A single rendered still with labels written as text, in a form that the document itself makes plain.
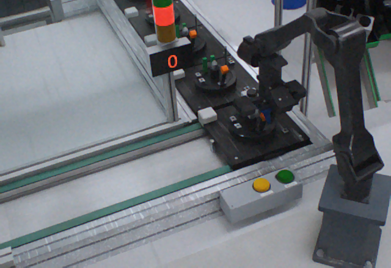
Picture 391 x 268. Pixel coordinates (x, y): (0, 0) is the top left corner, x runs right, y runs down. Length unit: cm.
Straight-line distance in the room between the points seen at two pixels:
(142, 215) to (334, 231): 47
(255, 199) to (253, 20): 111
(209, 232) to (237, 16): 117
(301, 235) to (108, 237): 49
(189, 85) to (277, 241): 61
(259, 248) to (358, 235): 26
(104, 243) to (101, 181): 22
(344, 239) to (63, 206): 73
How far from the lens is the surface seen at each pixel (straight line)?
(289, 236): 147
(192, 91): 176
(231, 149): 153
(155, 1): 140
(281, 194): 145
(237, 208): 141
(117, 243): 143
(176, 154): 161
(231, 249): 144
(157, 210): 141
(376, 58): 173
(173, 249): 145
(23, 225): 153
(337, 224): 132
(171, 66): 149
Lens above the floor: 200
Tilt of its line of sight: 39 degrees down
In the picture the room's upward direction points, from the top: 6 degrees counter-clockwise
